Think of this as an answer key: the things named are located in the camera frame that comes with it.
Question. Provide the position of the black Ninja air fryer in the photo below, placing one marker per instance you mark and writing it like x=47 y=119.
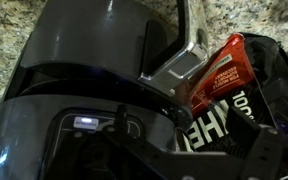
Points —
x=84 y=50

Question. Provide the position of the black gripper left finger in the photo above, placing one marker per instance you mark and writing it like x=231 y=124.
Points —
x=140 y=146

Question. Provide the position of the black red whey protein bag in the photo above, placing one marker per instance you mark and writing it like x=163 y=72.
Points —
x=237 y=76

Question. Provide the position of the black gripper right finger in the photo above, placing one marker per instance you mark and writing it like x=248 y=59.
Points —
x=270 y=153

